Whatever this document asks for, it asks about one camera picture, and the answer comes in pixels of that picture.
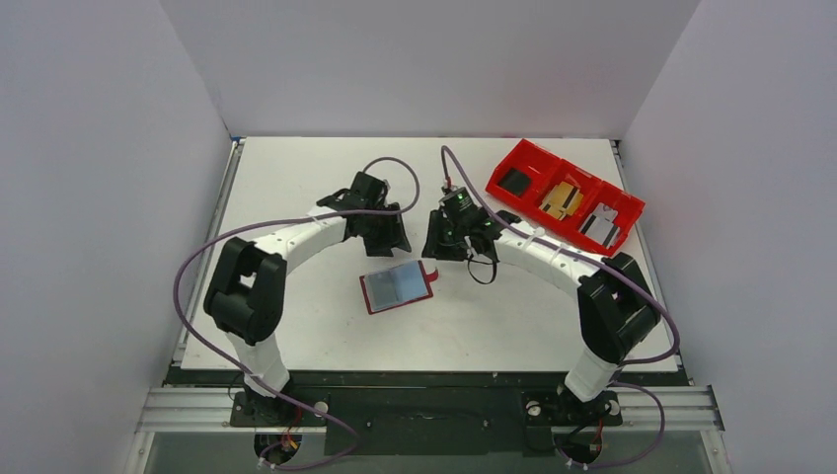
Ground red leather card holder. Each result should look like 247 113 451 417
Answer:
359 260 439 315

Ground aluminium front rail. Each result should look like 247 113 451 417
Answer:
136 386 724 434

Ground gold cards in bin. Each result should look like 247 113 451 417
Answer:
539 182 583 220

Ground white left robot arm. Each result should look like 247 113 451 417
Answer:
203 172 412 400

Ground red three-compartment bin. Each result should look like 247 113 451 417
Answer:
486 139 646 257

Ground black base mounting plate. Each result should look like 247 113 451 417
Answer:
140 369 686 462

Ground silver cards in bin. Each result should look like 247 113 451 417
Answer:
579 202 622 249

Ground black cards in bin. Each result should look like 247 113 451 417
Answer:
497 168 532 198

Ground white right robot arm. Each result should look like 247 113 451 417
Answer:
421 188 661 403

